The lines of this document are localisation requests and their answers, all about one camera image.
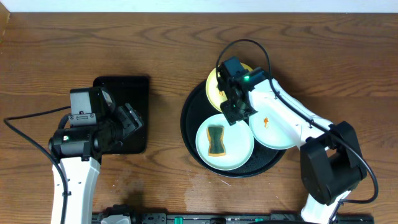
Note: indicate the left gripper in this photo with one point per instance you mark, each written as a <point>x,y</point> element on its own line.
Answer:
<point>131,117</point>

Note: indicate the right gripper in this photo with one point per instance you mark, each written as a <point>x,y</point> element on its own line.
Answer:
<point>231,116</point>

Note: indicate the yellow plate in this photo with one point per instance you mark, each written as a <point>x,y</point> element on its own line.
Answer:
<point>217,97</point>

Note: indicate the light blue plate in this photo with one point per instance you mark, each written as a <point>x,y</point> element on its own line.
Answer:
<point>238,141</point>

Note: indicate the orange green sponge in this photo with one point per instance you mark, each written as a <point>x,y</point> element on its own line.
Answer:
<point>215,137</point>

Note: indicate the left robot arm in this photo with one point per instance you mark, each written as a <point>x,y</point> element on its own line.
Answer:
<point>96,125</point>

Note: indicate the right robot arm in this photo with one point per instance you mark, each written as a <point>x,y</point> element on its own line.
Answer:
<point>331,162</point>

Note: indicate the black rectangular tray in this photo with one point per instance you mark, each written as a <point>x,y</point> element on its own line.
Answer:
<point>135,91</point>

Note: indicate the black round tray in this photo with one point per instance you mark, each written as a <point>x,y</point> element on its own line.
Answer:
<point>196,110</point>

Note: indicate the light green plate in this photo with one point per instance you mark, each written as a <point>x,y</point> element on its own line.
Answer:
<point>273,130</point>

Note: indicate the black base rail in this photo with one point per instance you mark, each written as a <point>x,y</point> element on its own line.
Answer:
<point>125,214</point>

